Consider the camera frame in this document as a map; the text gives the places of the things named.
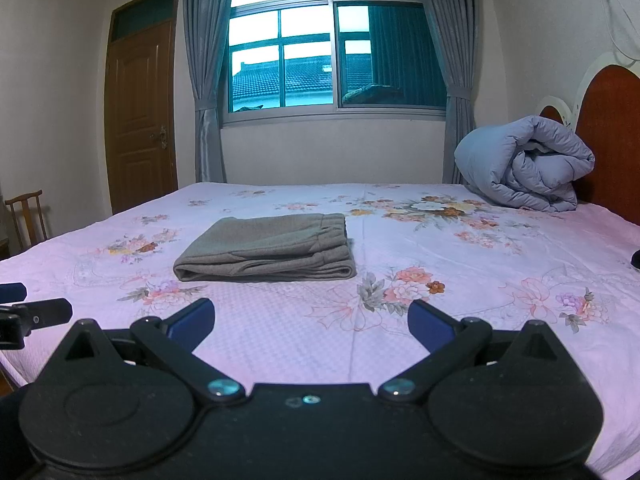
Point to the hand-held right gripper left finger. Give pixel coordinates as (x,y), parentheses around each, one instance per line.
(192,324)

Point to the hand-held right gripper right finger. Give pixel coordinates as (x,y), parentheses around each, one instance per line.
(430,327)

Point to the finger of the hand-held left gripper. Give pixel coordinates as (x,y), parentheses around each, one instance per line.
(50,311)
(11,291)

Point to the grey pants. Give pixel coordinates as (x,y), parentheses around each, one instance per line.
(272,247)

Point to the bed with pink floral sheet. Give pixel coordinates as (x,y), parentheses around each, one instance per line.
(400,260)

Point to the wooden chair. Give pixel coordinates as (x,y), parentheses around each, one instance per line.
(27,215)

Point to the rolled blue-grey duvet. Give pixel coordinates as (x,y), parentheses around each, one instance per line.
(525,165)

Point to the brown wooden door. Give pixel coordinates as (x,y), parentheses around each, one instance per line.
(142,120)

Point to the dark object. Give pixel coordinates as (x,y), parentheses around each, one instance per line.
(636,260)

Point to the grey curtain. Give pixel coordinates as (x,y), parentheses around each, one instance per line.
(205,70)
(450,75)

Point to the red and white headboard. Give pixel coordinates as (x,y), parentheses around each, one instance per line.
(612,130)

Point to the window with grey frame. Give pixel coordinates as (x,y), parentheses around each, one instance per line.
(330,40)

